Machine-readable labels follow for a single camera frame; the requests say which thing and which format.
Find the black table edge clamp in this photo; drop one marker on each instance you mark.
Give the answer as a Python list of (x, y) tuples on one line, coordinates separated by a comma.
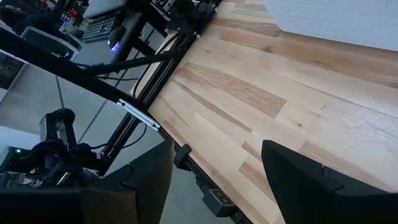
[(182, 157)]

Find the black lit computer mouse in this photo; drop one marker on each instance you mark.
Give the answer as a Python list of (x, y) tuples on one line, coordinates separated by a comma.
[(115, 37)]

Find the black edge-mounted box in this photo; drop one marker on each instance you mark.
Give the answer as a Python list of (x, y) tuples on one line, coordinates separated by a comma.
[(217, 205)]

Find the black aluminium table frame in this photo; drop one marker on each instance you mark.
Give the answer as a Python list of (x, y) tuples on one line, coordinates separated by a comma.
[(62, 70)]

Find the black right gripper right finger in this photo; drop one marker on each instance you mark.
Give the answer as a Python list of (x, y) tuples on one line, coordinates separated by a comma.
[(326, 202)]

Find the white perforated plastic basket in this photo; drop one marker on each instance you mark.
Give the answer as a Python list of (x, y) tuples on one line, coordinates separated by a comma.
[(342, 21)]

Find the black computer keyboard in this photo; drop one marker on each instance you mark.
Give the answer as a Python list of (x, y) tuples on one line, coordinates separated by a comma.
[(101, 29)]

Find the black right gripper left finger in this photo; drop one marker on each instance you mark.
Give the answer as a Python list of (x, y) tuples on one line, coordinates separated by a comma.
[(93, 205)]

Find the person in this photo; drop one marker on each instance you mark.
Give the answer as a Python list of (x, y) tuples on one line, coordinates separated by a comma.
[(37, 21)]

